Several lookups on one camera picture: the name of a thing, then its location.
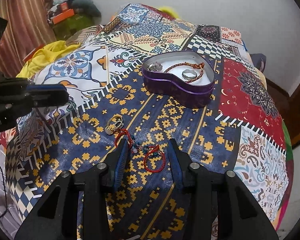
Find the red beaded bracelet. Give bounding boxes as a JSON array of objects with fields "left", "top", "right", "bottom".
[{"left": 114, "top": 128, "right": 166, "bottom": 173}]

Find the silver charm jewelry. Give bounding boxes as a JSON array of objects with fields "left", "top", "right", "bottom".
[{"left": 147, "top": 62, "right": 163, "bottom": 72}]

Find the silver ring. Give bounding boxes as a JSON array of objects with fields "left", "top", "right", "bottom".
[{"left": 181, "top": 69, "right": 199, "bottom": 81}]

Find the red gold braided bracelet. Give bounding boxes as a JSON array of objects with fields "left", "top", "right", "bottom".
[{"left": 163, "top": 61, "right": 206, "bottom": 84}]

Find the yellow cloth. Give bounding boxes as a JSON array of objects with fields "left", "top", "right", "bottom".
[{"left": 16, "top": 41, "right": 81, "bottom": 79}]

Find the green bag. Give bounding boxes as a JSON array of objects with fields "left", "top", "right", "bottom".
[{"left": 52, "top": 14, "right": 94, "bottom": 40}]

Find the orange box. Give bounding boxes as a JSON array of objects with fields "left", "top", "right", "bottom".
[{"left": 52, "top": 9, "right": 75, "bottom": 25}]

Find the colourful patchwork bedspread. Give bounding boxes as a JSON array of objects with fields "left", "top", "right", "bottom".
[{"left": 6, "top": 3, "right": 293, "bottom": 239}]

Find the striped red curtain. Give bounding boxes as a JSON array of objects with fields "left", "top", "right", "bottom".
[{"left": 0, "top": 0, "right": 56, "bottom": 77}]

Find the pile of clothes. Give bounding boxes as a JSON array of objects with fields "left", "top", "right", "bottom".
[{"left": 47, "top": 0, "right": 101, "bottom": 24}]

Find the wooden wardrobe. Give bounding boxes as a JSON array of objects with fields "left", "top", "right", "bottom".
[{"left": 266, "top": 79, "right": 300, "bottom": 148}]

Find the purple heart-shaped tin box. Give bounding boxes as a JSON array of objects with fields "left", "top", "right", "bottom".
[{"left": 141, "top": 50, "right": 215, "bottom": 108}]

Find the yellow round object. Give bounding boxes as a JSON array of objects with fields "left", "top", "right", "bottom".
[{"left": 158, "top": 6, "right": 179, "bottom": 19}]

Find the dark bag beside bed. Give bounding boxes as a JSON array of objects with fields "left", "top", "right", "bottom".
[{"left": 250, "top": 53, "right": 267, "bottom": 73}]

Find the gold ring keychain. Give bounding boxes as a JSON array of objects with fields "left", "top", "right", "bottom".
[{"left": 104, "top": 115, "right": 124, "bottom": 135}]

